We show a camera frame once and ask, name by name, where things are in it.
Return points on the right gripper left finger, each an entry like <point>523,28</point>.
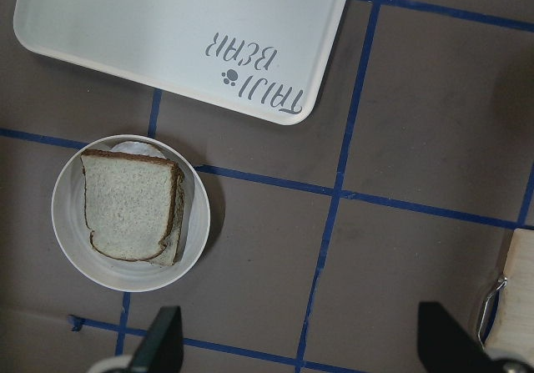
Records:
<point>162,349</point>

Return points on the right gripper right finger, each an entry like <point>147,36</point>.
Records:
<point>443,345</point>

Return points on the bread slice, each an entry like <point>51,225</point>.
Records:
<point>129,203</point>
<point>168,257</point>

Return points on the bread slice on plate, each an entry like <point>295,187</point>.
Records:
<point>168,257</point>

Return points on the white round plate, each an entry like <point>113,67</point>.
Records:
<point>73,235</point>

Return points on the wooden cutting board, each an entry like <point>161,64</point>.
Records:
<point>506,318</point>

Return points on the fried egg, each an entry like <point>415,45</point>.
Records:
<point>138,148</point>

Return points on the cream bear serving tray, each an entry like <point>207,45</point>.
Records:
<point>263,58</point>

